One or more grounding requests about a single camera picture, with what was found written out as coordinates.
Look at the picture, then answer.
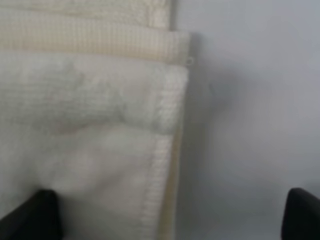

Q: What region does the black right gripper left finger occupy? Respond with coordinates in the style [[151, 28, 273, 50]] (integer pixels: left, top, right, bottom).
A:
[[0, 190, 63, 240]]

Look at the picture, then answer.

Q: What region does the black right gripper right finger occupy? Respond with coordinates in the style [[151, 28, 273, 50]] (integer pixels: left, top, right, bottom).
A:
[[283, 188, 320, 240]]

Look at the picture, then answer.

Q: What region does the cream white terry towel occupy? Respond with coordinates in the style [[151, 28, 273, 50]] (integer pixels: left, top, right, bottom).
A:
[[0, 0, 191, 240]]

